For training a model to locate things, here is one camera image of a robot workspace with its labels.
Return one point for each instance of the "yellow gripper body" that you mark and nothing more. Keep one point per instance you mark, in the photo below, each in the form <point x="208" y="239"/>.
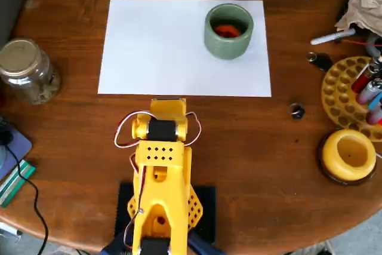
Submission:
<point x="168" y="105"/>

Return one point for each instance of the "orange printed plastic object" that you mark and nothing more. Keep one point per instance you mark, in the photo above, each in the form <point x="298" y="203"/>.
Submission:
<point x="226" y="30"/>

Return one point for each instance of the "yellow perforated robot base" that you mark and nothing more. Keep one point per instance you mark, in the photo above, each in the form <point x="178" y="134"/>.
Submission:
<point x="195" y="207"/>

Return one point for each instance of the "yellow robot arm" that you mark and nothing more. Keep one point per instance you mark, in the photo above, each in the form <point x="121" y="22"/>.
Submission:
<point x="161" y="177"/>

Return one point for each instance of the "green ceramic cup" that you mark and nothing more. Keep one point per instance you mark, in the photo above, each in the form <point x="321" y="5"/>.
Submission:
<point x="226" y="50"/>

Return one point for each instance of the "white paper sheet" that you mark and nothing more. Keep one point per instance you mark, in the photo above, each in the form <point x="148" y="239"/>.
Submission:
<point x="161" y="58"/>

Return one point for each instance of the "glass jar with gold lid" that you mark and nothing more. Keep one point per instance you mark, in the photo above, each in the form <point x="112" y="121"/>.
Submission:
<point x="24" y="67"/>

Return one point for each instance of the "purple notebook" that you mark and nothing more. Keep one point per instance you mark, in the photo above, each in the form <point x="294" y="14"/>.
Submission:
<point x="22" y="147"/>

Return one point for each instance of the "black plug adapter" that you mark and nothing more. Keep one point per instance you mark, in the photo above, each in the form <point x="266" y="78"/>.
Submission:
<point x="6" y="137"/>

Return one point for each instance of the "yellow round holed holder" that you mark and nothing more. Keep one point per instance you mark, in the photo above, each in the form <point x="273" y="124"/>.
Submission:
<point x="334" y="87"/>

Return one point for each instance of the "yellow round bowl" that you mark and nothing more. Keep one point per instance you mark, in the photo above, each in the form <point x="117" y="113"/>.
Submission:
<point x="331" y="153"/>

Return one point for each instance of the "green white striped book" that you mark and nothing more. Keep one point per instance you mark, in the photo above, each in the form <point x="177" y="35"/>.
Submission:
<point x="15" y="183"/>

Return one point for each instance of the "white marker pen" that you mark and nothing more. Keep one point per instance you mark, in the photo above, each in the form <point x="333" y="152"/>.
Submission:
<point x="328" y="38"/>

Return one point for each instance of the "pink lighter with silver top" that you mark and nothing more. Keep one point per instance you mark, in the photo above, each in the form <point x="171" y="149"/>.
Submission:
<point x="364" y="96"/>

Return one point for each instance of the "white pen with black cap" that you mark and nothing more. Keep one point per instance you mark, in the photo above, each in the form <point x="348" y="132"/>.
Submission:
<point x="9" y="230"/>

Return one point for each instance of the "pink red lighter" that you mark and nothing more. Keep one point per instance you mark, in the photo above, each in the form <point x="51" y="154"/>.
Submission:
<point x="374" y="117"/>

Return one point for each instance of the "blue lighter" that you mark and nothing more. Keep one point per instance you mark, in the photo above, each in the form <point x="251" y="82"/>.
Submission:
<point x="376" y="102"/>

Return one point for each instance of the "grey metal shackle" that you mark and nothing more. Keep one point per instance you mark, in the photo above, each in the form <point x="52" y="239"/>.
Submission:
<point x="370" y="44"/>

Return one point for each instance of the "crumpled brown paper bag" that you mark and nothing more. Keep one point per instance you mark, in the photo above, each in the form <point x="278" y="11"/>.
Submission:
<point x="367" y="1"/>

